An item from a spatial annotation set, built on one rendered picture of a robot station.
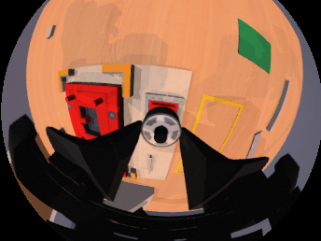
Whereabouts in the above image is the green flat rectangular patch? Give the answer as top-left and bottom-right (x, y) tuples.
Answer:
(237, 19), (271, 74)

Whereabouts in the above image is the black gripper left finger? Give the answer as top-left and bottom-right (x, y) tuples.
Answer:
(46, 120), (143, 202)

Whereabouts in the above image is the yellow outlined rectangle on table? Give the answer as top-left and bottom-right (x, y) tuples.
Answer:
(175, 94), (243, 174)

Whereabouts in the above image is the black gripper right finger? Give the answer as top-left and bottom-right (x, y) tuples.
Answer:
(179, 127), (269, 210)

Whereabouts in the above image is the grey wheel with black tyre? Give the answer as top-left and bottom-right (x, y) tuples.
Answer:
(141, 106), (181, 147)

